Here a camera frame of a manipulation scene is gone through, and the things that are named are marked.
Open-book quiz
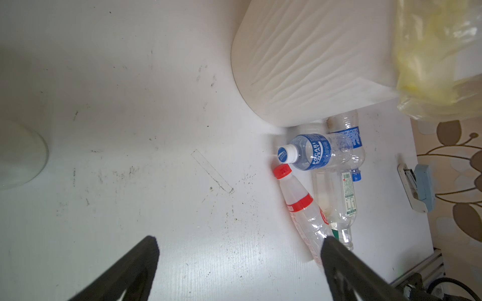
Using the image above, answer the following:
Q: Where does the white bin yellow bag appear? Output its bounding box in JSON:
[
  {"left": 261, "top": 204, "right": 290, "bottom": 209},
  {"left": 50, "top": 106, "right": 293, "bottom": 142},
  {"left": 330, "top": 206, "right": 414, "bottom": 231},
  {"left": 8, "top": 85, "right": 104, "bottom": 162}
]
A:
[{"left": 231, "top": 1, "right": 481, "bottom": 127}]

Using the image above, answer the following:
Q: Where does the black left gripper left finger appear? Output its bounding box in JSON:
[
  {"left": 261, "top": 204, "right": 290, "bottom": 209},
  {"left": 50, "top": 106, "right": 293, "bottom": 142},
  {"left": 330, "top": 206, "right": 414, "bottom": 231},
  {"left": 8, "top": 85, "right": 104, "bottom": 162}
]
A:
[{"left": 71, "top": 236, "right": 159, "bottom": 300}]

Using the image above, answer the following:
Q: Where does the light blue stapler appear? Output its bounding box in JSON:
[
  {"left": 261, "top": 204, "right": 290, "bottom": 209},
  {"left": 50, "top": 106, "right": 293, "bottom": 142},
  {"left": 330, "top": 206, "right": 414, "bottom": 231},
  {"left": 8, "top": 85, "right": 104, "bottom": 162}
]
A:
[{"left": 397, "top": 163, "right": 436, "bottom": 214}]

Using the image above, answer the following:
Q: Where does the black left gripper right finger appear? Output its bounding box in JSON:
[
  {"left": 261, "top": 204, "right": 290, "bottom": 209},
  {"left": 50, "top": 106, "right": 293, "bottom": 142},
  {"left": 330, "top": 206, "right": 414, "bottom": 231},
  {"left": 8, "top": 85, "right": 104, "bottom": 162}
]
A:
[{"left": 321, "top": 237, "right": 406, "bottom": 300}]

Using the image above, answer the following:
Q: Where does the clear bottle red cap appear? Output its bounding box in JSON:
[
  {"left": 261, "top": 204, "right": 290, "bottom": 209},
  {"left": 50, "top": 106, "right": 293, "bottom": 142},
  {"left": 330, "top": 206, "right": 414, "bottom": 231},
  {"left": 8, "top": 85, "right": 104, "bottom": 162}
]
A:
[{"left": 273, "top": 164, "right": 333, "bottom": 269}]

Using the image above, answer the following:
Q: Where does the clear bottle green white label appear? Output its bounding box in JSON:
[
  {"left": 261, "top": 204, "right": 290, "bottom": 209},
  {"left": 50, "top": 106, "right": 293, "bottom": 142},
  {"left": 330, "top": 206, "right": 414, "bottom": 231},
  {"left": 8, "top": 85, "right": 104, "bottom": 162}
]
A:
[{"left": 312, "top": 169, "right": 357, "bottom": 251}]

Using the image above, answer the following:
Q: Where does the small bottle blue label lying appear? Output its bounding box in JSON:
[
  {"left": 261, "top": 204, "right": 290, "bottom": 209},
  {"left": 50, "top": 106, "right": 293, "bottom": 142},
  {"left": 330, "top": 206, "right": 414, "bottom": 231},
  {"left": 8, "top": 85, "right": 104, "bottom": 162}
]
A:
[{"left": 277, "top": 133, "right": 353, "bottom": 171}]

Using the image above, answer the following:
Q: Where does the small bottle blue cap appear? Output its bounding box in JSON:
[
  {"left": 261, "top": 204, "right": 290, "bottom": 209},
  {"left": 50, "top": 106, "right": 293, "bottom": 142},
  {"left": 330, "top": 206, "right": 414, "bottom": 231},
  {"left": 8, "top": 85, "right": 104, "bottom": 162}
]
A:
[{"left": 327, "top": 110, "right": 366, "bottom": 182}]

